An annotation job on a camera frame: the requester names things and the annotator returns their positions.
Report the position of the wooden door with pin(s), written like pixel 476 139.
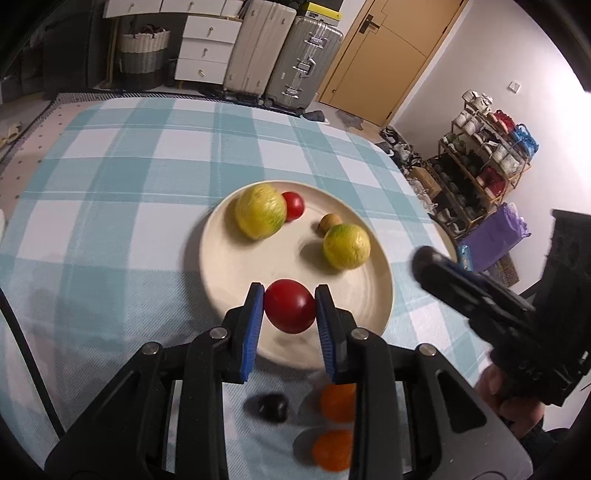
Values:
pixel 388 60

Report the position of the yellow green lemon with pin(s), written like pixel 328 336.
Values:
pixel 260 211
pixel 346 246

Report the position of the person's right hand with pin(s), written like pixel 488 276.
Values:
pixel 517 413

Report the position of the cream round plate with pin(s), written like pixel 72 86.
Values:
pixel 364 300

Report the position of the wooden shoe rack with shoes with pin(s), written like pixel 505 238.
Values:
pixel 485 166

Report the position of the silver hard suitcase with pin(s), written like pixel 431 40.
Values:
pixel 302 64

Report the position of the small cardboard box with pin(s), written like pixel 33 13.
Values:
pixel 425 181

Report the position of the grey floor cloth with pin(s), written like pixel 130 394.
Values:
pixel 351 120

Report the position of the purple plastic bag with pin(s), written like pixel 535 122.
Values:
pixel 494 240

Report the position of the white wall switch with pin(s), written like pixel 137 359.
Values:
pixel 514 86

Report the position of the blue snack packet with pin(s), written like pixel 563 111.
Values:
pixel 465 258

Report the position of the dotted rug with striped edge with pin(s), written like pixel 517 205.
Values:
pixel 41 120

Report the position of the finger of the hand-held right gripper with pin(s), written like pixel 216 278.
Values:
pixel 498 290
pixel 443 281

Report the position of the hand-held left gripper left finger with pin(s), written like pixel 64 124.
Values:
pixel 254 332

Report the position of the woven laundry basket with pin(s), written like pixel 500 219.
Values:
pixel 141 55

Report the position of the dark slipper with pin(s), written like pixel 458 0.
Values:
pixel 315 116

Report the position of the small brown longan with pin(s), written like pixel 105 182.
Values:
pixel 329 224

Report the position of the orange tangerine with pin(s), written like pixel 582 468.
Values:
pixel 339 402
pixel 332 450

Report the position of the teal checked tablecloth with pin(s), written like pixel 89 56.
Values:
pixel 138 207

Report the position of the white drawer unit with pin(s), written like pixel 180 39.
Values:
pixel 207 48

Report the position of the beige hard suitcase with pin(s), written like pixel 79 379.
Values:
pixel 258 46

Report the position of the yellow black shoe box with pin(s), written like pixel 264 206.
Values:
pixel 323 8

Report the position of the pile of shoes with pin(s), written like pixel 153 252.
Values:
pixel 404 152

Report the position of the tan slippers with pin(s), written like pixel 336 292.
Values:
pixel 11 134

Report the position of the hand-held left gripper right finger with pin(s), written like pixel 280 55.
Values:
pixel 325 332

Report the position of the red tomato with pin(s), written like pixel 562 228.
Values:
pixel 295 206
pixel 291 306

